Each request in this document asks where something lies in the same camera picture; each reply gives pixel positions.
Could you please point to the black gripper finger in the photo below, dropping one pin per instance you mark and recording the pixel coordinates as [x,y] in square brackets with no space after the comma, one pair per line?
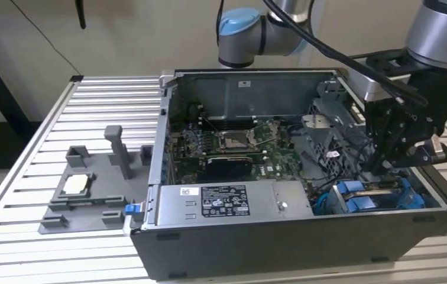
[402,139]
[378,133]

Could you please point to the hard disk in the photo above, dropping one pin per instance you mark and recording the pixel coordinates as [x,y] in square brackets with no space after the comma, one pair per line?
[359,204]

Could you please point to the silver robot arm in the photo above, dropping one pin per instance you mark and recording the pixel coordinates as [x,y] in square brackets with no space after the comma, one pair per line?
[440,29]

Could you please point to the grey metal disk bay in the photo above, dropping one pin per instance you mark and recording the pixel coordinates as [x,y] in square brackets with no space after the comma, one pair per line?
[336,204]

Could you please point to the black RAM slot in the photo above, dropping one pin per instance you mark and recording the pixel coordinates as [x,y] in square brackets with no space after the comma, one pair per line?
[227,118]
[227,121]
[227,127]
[227,124]

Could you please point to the green motherboard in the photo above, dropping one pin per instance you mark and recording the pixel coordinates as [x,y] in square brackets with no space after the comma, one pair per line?
[279,159]

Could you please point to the CPU socket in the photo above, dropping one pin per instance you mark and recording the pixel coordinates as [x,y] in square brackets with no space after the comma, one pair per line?
[234,142]

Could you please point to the black graphics card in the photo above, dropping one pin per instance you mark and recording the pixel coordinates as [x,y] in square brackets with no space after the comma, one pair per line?
[230,167]

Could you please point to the thin metal locking lever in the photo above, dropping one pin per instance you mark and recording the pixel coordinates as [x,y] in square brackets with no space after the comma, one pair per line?
[210,123]

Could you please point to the silver power supply box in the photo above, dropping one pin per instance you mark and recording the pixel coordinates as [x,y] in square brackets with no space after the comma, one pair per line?
[223,204]

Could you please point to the black PC case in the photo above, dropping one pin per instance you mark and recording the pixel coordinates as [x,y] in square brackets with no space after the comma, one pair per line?
[247,251]

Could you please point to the blue case latch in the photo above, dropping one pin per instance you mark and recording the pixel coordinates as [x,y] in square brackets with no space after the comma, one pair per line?
[132,209]

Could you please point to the grey parts rack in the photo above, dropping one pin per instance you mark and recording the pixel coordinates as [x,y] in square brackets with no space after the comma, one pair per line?
[96,216]

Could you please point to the green RAM stick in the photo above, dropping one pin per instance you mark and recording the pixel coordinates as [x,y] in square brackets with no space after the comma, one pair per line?
[87,201]

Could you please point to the silver CPU chip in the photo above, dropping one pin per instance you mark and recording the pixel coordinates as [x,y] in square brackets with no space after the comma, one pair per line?
[76,183]

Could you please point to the black hanging object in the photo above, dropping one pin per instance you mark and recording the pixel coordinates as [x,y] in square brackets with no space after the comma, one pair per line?
[80,14]

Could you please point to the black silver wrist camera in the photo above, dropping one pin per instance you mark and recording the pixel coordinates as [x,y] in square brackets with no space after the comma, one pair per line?
[438,151]

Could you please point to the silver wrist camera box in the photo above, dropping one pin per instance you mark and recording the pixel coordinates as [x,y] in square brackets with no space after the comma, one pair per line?
[370,85]

